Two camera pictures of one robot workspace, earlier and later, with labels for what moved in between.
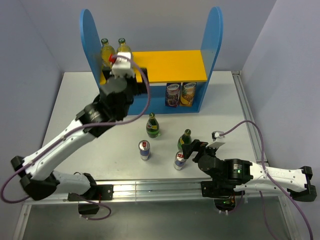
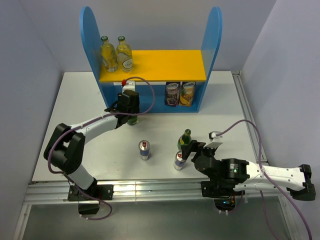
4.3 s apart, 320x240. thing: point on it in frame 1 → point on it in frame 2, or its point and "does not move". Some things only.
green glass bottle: [185, 139] does not move
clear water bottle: [108, 53] does not move
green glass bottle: [152, 126] → [132, 120]
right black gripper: [187, 149] does not move
